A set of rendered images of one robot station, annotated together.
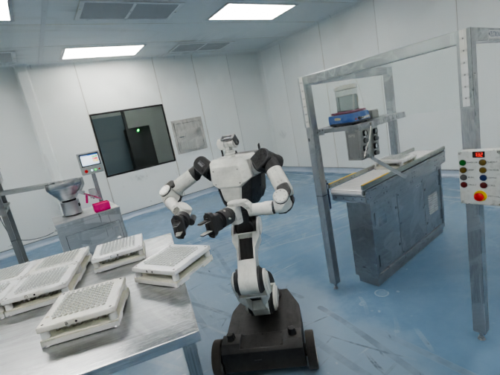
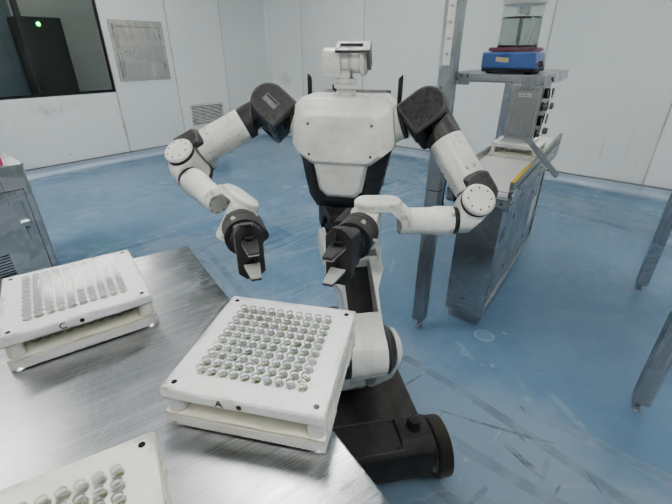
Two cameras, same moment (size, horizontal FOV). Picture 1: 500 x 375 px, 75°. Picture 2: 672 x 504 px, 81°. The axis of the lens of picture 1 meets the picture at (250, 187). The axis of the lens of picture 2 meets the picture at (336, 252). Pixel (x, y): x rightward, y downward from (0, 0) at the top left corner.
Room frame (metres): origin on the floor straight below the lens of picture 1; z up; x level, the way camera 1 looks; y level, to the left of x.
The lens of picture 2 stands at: (0.84, 0.45, 1.32)
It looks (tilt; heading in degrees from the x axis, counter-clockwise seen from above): 27 degrees down; 342
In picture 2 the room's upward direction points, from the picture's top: straight up
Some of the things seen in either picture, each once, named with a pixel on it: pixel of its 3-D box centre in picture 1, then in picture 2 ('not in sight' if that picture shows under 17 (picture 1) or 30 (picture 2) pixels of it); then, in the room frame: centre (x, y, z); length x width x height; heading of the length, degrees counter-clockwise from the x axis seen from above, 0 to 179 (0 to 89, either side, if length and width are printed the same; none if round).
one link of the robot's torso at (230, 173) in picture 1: (240, 176); (349, 142); (1.94, 0.04, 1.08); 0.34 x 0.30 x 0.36; 59
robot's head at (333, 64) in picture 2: (227, 145); (344, 66); (1.89, 0.08, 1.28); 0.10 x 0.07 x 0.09; 59
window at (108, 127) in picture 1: (135, 139); (36, 38); (6.44, 1.98, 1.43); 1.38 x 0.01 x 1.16; 122
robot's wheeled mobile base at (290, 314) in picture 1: (264, 313); (346, 384); (1.88, 0.07, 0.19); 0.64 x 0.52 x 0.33; 172
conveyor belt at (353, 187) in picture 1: (393, 170); (514, 159); (2.61, -1.19, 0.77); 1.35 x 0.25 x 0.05; 127
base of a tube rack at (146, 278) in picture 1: (174, 268); (272, 371); (1.35, 0.39, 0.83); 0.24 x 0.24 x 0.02; 59
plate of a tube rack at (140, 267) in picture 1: (172, 258); (270, 349); (1.35, 0.39, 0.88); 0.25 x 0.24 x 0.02; 149
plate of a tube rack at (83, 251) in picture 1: (59, 261); not in sight; (1.61, 1.04, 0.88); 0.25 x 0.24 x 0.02; 14
